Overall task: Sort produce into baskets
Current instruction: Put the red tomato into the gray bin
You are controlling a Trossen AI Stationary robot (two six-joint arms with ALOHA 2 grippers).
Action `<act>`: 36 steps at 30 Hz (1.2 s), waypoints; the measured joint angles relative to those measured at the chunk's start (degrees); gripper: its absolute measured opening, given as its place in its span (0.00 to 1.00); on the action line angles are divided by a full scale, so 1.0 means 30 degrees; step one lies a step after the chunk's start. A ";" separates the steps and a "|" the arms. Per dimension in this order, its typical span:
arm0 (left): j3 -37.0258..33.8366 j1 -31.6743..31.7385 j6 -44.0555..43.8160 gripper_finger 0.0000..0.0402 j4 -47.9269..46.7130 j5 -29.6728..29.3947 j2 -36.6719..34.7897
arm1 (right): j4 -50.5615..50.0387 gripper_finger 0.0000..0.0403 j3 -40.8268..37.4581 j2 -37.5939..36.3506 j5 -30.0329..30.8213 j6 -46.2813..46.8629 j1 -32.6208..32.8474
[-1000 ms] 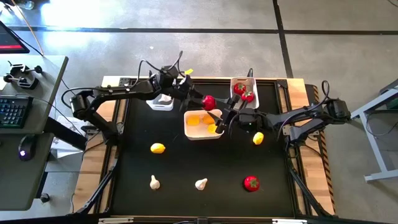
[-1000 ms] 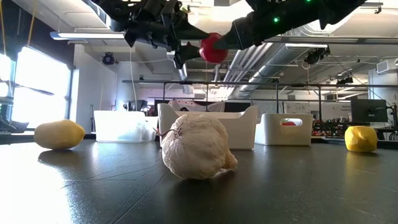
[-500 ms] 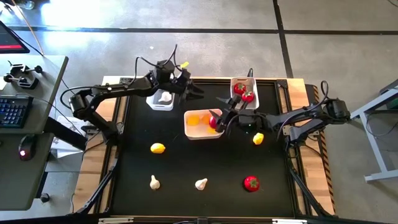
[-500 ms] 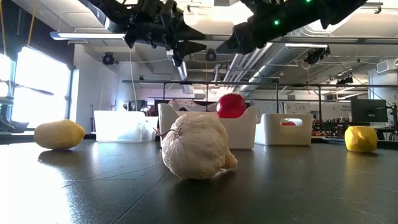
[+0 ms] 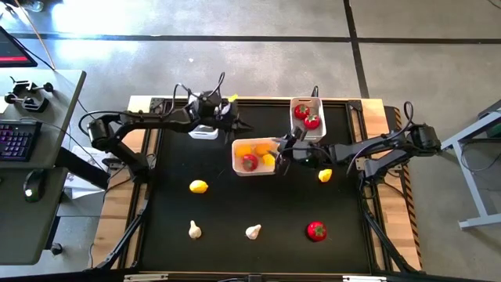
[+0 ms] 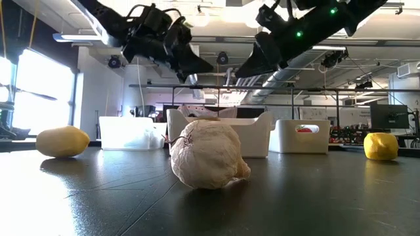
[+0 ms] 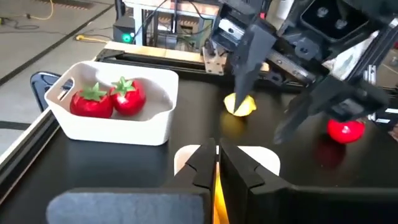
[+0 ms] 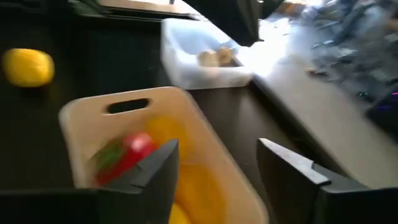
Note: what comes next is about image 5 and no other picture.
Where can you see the yellow tape tag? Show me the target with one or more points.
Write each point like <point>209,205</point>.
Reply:
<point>233,97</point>

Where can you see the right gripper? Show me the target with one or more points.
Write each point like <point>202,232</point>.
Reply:
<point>299,152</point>

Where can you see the dark computer monitor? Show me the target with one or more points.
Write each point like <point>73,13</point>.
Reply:
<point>13,51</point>

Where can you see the yellow lemon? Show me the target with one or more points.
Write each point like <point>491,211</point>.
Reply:
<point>199,186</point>
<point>325,175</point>
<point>269,160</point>
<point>242,150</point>
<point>262,149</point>

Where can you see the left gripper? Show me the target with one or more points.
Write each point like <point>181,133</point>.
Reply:
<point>227,117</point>

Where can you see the yellow black hazard tape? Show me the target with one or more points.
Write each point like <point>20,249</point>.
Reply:
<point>414,227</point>

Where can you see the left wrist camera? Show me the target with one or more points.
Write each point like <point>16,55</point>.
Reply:
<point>209,102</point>

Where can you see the grey metal stand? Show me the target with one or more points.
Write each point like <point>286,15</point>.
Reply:
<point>476,188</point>

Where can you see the grey desk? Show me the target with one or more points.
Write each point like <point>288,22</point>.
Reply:
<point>23,227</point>

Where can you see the narrow white plastic basket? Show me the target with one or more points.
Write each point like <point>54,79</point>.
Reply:
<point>203,134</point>
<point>297,130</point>

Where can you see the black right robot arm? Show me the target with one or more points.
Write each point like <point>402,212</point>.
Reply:
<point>352,150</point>

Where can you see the red tomato green stem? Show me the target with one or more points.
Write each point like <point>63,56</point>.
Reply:
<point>316,232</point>
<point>312,122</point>
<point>249,162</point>
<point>301,111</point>

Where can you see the silver metal bracket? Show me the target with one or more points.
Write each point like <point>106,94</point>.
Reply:
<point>145,278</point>
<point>364,279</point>

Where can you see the black desk base bar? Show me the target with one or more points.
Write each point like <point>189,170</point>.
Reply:
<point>82,168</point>

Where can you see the black table mat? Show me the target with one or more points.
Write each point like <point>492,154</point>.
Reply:
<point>282,219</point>

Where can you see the white paper sheets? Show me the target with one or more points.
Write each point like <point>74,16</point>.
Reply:
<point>78,190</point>

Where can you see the white garlic bulb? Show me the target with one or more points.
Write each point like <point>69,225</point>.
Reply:
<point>252,232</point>
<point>194,232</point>

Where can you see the black computer mouse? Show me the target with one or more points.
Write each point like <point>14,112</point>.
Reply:
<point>34,184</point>

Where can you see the wide white plastic basket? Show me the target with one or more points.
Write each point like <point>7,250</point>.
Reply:
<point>236,167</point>

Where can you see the black backlit keyboard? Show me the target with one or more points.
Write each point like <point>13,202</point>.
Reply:
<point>17,141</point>

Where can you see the black round knob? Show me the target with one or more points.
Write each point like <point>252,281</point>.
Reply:
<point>56,249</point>

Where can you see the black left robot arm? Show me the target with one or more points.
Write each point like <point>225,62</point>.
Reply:
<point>156,119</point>

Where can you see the black screw clamp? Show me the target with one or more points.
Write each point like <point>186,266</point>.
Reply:
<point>33,103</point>
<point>23,85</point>

